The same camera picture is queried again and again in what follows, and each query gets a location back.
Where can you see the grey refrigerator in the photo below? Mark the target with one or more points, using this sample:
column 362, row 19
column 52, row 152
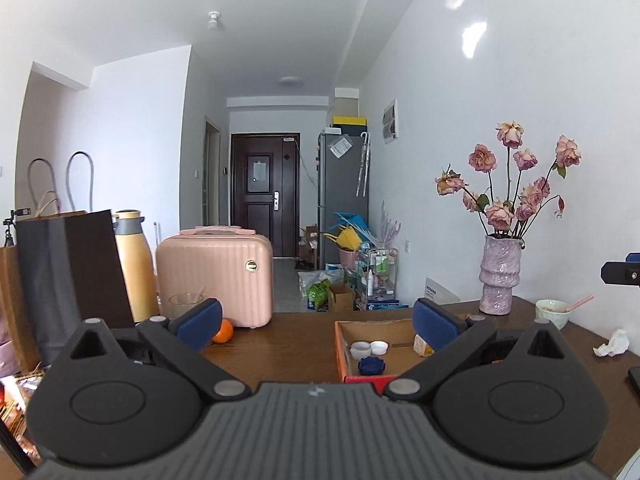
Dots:
column 340, row 185

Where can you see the pale green bowl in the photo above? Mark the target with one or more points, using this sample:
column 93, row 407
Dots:
column 550, row 315

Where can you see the beige cardboard box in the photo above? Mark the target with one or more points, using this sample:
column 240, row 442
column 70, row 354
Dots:
column 345, row 108

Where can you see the white sign board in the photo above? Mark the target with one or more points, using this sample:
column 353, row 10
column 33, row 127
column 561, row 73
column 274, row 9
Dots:
column 440, row 290

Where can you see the small white round jar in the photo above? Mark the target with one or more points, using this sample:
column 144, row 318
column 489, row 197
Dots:
column 360, row 350

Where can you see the crumpled white tissue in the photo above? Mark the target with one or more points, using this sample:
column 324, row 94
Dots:
column 612, row 344

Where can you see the yellow thermos jug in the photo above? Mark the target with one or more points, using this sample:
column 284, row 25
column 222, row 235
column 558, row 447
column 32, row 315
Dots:
column 134, row 265

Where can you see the small brown cardboard box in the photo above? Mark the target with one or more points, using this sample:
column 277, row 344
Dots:
column 341, row 300

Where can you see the round ceiling lamp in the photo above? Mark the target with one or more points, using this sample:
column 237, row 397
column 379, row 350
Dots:
column 291, row 81

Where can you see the orange fruit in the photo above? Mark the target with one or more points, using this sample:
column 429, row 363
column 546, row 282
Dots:
column 225, row 331

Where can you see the purple ceramic vase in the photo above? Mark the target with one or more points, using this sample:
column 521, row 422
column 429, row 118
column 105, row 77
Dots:
column 500, row 275

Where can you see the black paper bag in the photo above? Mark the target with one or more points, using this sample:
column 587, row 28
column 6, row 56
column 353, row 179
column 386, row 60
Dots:
column 75, row 270

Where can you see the metal trolley rack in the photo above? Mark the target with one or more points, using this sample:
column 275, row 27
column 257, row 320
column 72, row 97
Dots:
column 379, row 280

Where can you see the pink suitcase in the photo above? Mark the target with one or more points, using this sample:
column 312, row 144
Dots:
column 215, row 275

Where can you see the pink bucket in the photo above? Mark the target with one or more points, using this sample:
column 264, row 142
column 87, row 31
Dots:
column 348, row 259

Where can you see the blue and yellow pile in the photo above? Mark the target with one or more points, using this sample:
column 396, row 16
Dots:
column 350, row 232

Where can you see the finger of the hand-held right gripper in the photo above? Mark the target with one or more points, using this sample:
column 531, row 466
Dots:
column 633, row 258
column 620, row 273

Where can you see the ceiling sprinkler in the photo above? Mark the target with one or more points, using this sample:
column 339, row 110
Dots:
column 214, row 19

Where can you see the dried pink roses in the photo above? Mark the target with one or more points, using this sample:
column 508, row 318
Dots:
column 500, row 210

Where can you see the blue bottle cap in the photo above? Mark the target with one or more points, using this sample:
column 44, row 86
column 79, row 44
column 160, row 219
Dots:
column 371, row 366

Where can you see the black smartphone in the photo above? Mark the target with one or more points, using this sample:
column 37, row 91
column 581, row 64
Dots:
column 635, row 380

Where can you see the dark wooden entrance door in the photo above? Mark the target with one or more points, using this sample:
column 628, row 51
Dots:
column 265, row 210

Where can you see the clear folded umbrella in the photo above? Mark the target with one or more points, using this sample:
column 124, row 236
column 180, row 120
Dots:
column 364, row 165

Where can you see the black tripod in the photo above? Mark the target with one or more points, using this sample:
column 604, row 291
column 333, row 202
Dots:
column 12, row 222

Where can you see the red cardboard box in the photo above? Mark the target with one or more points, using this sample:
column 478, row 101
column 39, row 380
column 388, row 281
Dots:
column 395, row 332

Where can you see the pink spoon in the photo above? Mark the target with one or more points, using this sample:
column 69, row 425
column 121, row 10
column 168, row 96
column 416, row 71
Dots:
column 580, row 302

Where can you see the green plastic bag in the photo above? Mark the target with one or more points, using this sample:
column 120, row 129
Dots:
column 317, row 294

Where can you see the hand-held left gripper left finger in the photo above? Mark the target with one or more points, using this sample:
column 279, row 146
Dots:
column 202, row 323

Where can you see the paper sheet on refrigerator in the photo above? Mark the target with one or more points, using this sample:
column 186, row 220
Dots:
column 341, row 147

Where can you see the clear drinking glass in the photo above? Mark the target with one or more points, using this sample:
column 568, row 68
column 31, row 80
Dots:
column 182, row 305

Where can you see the yellow box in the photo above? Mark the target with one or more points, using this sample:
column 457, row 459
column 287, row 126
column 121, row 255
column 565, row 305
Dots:
column 350, row 122

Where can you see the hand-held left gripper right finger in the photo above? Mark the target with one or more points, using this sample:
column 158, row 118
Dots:
column 435, row 323

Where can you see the grey interior door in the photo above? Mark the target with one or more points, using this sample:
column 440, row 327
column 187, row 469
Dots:
column 211, row 175

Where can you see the purple dried grass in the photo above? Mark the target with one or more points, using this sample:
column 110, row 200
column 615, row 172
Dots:
column 390, row 227

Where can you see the brown paper bag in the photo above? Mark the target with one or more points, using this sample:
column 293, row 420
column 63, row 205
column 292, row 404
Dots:
column 12, row 300

